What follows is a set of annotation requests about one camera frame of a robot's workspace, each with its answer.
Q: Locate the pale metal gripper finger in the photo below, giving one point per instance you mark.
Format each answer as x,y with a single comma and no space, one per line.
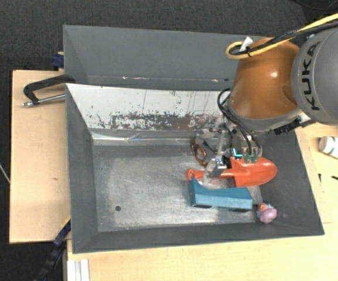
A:
221,164
211,171

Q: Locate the blue flat block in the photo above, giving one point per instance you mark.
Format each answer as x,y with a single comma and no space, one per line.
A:
224,199

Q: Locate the orange toy shovel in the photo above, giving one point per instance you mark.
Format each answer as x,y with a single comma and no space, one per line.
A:
253,173

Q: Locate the pink toy animal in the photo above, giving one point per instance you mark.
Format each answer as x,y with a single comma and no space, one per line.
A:
266,214

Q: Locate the grey metal bin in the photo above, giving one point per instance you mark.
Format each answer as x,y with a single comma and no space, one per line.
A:
145,186

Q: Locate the white plastic bottle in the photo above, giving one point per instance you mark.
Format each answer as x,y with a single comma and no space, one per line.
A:
332,147

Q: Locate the small black screw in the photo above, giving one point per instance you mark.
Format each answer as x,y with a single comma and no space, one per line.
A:
337,178

